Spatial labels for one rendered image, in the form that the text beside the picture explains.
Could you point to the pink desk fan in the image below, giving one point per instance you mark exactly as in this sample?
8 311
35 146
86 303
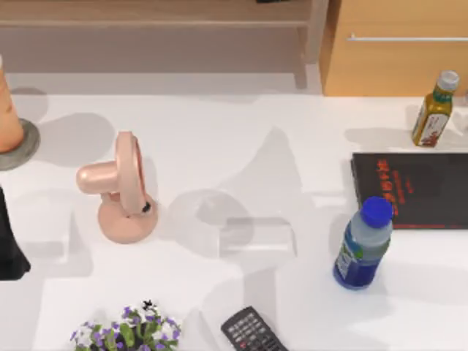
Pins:
122 204

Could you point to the blue capped water bottle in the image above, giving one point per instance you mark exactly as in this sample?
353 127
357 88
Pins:
362 248

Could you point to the black remote control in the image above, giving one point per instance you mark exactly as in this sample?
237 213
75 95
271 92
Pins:
252 331

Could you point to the pale wooden open shelf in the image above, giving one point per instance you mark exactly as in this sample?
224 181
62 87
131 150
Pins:
153 22

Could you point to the black book with red print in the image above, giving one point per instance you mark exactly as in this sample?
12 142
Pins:
420 186

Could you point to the purple and white flower plant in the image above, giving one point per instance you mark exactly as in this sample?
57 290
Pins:
128 331

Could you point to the wooden cupboard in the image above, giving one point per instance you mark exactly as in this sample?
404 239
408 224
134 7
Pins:
395 62

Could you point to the yellow green tea bottle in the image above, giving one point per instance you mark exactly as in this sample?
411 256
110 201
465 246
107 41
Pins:
433 117

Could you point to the grey round coaster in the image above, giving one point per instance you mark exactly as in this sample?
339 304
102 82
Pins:
29 140

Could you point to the orange cup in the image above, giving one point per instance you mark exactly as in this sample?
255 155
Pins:
6 117

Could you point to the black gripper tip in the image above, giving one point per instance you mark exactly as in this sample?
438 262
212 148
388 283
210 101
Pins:
9 252

